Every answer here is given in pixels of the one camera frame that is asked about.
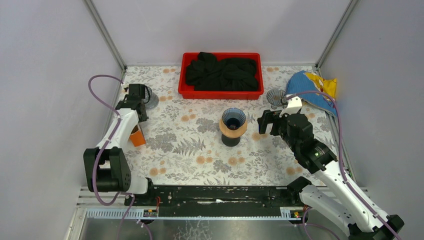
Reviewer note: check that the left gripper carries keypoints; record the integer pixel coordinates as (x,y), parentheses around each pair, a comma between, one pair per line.
(137,90)

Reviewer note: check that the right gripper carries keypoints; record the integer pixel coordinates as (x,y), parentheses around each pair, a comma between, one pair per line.
(270,117)

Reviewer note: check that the blue glass dripper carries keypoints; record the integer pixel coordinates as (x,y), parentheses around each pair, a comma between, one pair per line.
(233,118)

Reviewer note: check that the wooden ring holder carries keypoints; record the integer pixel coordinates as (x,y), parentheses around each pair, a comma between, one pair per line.
(232,133)

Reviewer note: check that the orange coffee filter box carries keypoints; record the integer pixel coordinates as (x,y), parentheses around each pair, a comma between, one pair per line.
(137,137)

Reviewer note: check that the dark red glass carafe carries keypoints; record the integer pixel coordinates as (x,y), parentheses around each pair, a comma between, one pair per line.
(230,142)

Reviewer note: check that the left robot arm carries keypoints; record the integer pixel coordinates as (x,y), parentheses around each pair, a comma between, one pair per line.
(106,165)

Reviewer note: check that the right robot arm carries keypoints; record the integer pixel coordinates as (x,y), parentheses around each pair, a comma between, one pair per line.
(352,210)

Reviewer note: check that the grey glass dripper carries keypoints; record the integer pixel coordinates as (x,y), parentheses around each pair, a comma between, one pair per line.
(275,97)

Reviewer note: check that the clear glass carafe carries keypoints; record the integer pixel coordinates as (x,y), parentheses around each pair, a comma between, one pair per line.
(151,100)

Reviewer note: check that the blue and yellow cloth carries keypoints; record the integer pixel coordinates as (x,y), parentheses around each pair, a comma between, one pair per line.
(304,81)

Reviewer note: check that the red plastic bin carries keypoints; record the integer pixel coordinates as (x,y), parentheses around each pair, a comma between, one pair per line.
(189,92)

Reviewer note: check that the black cloth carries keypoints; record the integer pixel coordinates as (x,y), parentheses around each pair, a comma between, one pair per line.
(233,74)

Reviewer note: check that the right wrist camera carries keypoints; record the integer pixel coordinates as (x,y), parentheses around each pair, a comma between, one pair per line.
(293,106)

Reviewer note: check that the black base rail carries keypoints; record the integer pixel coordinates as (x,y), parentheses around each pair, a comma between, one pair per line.
(187,201)

